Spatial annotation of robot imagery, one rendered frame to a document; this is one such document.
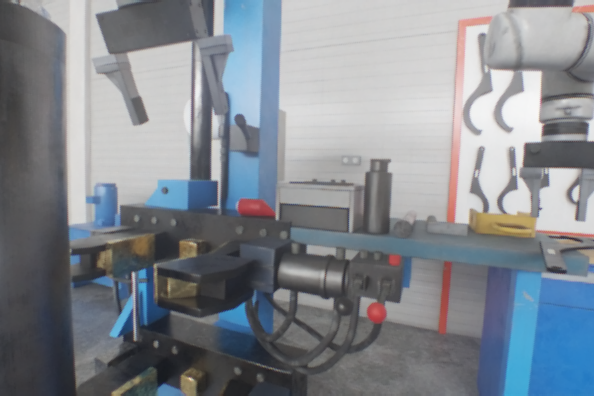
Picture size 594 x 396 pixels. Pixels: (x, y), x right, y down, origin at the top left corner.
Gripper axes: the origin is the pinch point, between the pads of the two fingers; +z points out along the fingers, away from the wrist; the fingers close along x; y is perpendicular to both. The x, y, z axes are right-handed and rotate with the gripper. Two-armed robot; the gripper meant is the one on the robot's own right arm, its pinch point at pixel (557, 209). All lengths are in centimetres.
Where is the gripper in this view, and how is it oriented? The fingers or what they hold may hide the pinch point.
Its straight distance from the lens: 80.2
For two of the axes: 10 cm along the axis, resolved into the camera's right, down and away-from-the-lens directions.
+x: 8.0, 0.7, -6.0
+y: -6.0, 0.4, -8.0
